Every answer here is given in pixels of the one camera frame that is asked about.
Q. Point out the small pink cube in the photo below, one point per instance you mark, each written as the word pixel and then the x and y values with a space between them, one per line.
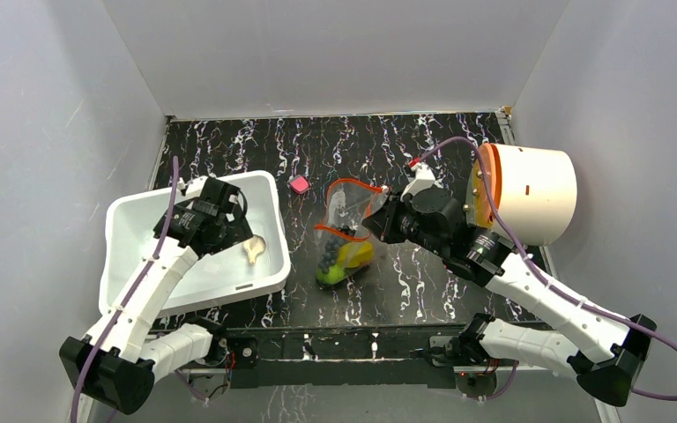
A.
pixel 299 184

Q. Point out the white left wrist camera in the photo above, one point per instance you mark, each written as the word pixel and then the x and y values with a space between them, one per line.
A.
pixel 192 187

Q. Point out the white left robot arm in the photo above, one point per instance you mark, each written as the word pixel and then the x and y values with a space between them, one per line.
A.
pixel 140 321

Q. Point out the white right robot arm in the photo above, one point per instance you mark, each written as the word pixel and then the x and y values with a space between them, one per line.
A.
pixel 604 356

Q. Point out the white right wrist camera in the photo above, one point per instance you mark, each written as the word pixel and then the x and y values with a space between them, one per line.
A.
pixel 420 176

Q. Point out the white plastic bin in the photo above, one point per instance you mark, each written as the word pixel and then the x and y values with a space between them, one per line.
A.
pixel 217 280

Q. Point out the black grape bunch toy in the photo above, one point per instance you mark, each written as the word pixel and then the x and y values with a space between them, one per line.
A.
pixel 330 243

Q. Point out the white orange cylinder container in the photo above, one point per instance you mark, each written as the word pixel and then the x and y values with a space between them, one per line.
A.
pixel 535 192

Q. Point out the yellow starfruit toy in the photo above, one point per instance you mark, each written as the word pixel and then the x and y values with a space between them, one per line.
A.
pixel 355 254

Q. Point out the clear orange zip bag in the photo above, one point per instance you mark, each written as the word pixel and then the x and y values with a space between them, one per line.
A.
pixel 348 203

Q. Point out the green pear toy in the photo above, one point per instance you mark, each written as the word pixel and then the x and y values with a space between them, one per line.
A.
pixel 330 276

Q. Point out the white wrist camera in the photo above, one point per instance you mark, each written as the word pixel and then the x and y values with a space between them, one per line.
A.
pixel 192 187
pixel 420 176

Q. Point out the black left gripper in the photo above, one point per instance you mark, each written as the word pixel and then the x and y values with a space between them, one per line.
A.
pixel 236 232

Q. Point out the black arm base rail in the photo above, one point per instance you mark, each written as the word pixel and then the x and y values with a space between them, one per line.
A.
pixel 259 357

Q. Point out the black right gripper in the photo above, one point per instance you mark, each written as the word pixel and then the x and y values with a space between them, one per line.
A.
pixel 385 216

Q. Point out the beige mushroom toy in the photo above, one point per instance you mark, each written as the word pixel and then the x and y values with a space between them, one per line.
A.
pixel 254 247

